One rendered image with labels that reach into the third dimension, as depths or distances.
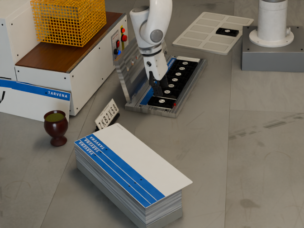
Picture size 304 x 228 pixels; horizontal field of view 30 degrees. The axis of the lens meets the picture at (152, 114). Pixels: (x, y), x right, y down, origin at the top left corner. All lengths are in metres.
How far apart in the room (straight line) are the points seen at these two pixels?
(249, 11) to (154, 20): 1.16
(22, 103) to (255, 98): 0.90
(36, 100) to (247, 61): 0.88
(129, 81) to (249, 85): 0.50
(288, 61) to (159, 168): 0.93
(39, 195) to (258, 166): 0.71
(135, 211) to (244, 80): 0.93
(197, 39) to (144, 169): 1.11
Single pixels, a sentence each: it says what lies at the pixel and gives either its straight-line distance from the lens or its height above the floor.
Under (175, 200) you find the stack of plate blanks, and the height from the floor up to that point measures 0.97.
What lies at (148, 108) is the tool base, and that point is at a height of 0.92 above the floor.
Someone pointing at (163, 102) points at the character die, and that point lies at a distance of 2.15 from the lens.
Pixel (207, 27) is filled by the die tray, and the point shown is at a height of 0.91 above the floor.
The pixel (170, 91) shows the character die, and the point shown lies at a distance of 2.23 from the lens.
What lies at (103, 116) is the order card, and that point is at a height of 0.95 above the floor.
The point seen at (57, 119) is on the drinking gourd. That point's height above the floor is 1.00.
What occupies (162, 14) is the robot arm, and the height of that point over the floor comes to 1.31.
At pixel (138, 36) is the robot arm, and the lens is 2.01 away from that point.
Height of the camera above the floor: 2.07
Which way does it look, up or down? 33 degrees down
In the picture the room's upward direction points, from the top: 3 degrees counter-clockwise
